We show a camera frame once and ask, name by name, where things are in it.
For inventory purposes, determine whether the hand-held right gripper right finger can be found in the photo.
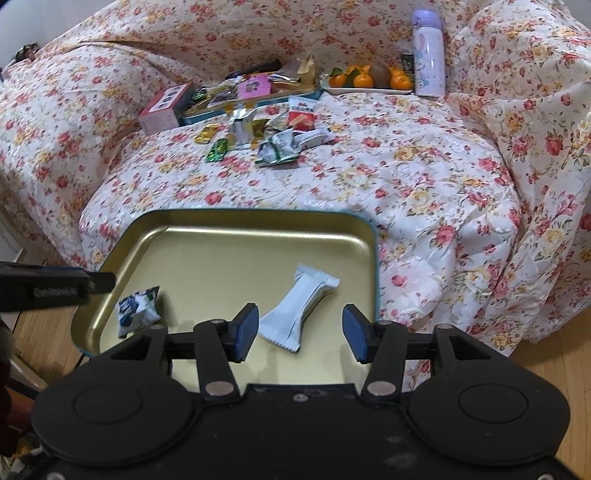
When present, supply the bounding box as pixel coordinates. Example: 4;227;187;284
342;305;497;400

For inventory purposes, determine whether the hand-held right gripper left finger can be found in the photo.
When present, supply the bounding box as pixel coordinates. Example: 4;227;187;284
99;303;259;400

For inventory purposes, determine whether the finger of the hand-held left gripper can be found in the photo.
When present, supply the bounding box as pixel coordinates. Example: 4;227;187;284
87;271;116;294

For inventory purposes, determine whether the blue white snack packet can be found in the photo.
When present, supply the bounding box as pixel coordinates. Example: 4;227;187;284
116;286;161;339

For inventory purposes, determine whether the long white snack packet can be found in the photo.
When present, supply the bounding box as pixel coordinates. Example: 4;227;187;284
257;264;341;354

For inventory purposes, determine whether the gold tin tray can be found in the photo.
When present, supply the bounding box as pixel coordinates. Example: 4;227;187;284
70;209;382;385

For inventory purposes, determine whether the green white snack packet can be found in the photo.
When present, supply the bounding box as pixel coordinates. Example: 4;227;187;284
255;129;301;166

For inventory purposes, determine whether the yellow silver snack packet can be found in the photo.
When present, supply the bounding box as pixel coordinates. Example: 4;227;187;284
228;106;260;149

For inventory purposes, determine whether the red snack packet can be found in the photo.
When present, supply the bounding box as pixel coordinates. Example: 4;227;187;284
288;111;317;132

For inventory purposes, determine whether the pink cardboard box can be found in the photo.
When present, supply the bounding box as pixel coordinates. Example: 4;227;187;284
139;83;197;136

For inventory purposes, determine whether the teal tin full of packets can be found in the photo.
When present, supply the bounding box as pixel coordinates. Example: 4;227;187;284
180;69;324;126

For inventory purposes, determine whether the dark patterned snack packet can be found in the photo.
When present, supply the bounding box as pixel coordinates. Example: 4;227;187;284
205;85;241;109

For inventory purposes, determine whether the white oblong plate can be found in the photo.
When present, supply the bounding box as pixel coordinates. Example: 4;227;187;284
320;76;415;96

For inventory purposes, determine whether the pink snack packet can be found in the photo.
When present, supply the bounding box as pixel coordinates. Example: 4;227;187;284
238;74;273;99

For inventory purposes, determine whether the pile of tangerines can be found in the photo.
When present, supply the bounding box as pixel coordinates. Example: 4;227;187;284
329;65;413;90

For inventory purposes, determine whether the long black object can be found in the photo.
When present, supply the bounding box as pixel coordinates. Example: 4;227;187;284
226;59;282;79

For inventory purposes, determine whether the gold paper wrapper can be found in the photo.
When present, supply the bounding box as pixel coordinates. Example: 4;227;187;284
295;54;318;86

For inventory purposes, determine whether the purple white thermos bottle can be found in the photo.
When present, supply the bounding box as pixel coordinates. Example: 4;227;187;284
411;8;446;97

